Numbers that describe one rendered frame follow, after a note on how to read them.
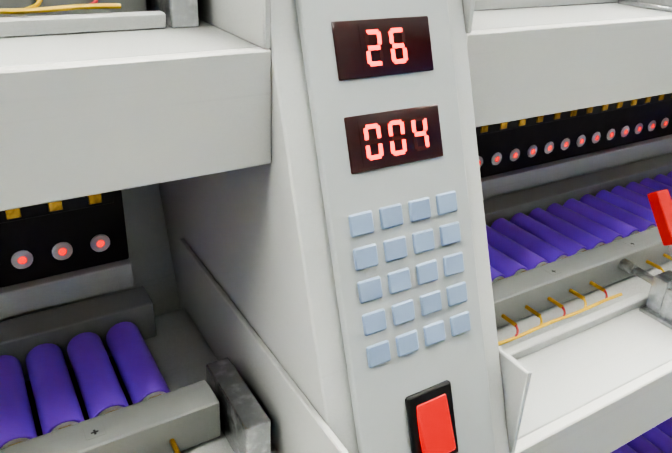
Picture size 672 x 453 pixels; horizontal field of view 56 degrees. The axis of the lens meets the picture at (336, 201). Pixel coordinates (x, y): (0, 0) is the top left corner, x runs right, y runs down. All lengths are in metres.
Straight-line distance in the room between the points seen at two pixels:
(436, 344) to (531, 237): 0.22
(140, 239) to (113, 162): 0.20
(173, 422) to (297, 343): 0.07
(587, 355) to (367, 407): 0.18
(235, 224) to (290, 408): 0.09
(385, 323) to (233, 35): 0.13
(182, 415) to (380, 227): 0.13
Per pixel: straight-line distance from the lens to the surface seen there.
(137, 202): 0.43
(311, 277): 0.25
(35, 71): 0.22
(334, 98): 0.24
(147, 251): 0.43
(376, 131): 0.25
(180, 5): 0.28
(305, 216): 0.24
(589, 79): 0.36
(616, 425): 0.41
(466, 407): 0.30
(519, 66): 0.32
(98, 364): 0.35
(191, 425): 0.32
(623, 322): 0.45
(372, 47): 0.25
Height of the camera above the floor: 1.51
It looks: 8 degrees down
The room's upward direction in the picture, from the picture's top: 8 degrees counter-clockwise
